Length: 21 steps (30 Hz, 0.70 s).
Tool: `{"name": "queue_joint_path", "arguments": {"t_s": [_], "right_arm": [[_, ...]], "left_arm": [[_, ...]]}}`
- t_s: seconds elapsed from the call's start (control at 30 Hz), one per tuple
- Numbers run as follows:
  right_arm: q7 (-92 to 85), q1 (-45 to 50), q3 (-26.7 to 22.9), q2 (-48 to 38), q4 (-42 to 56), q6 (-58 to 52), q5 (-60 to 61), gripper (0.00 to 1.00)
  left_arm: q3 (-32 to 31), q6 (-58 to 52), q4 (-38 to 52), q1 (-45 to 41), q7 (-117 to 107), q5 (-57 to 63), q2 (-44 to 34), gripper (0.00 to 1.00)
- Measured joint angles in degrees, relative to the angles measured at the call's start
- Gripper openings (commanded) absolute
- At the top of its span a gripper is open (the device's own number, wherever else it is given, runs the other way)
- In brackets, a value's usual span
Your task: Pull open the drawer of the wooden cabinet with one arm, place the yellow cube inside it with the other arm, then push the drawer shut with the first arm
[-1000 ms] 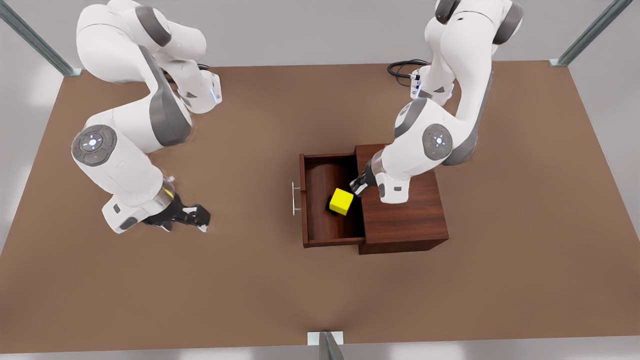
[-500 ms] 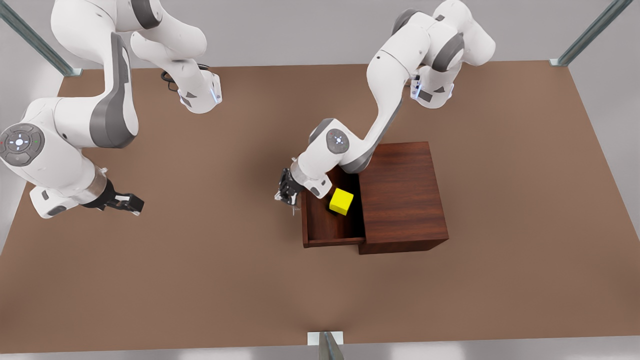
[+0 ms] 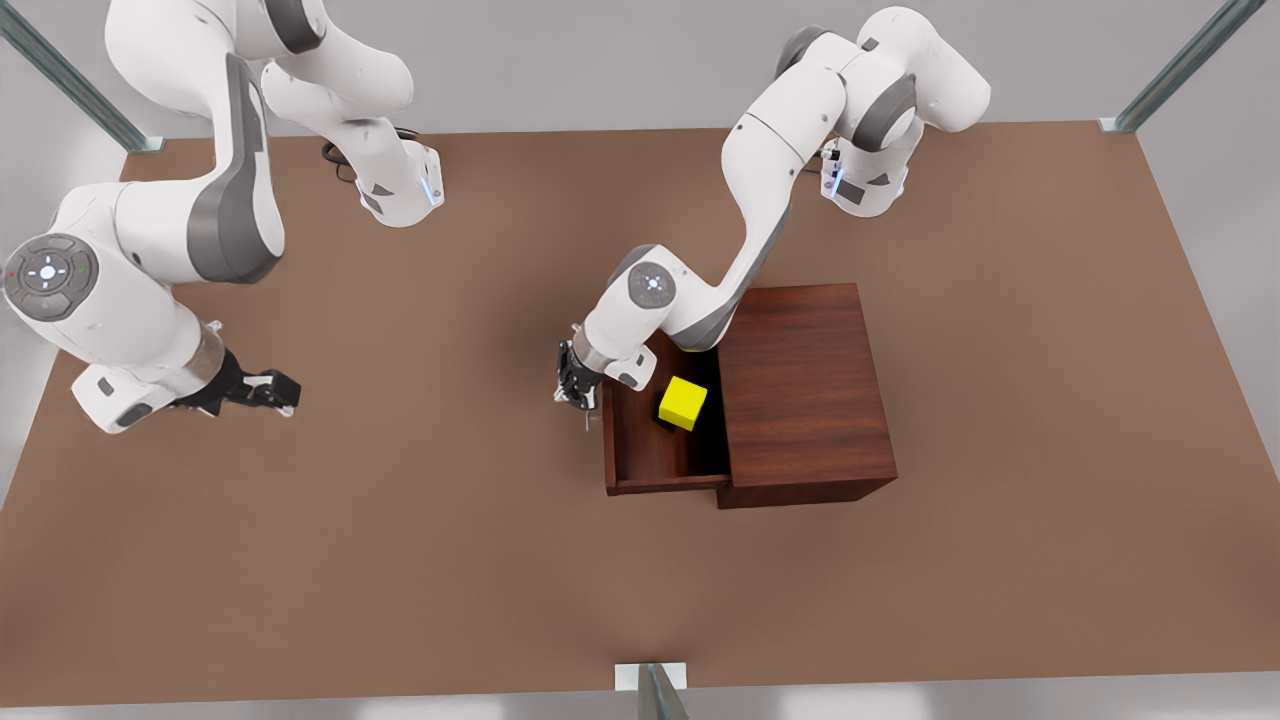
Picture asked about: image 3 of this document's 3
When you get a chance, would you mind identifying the dark brown wooden drawer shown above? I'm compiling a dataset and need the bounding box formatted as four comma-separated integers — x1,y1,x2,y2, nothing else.
601,333,737,498

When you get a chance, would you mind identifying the silver frame post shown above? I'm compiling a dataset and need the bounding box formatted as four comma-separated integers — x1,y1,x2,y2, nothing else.
614,662,690,720
1097,0,1268,135
0,4,166,154

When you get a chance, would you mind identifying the yellow cube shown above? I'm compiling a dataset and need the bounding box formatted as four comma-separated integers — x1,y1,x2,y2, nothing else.
657,376,709,433

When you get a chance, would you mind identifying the dark brown wooden cabinet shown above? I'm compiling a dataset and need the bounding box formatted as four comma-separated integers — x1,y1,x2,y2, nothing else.
714,283,898,510

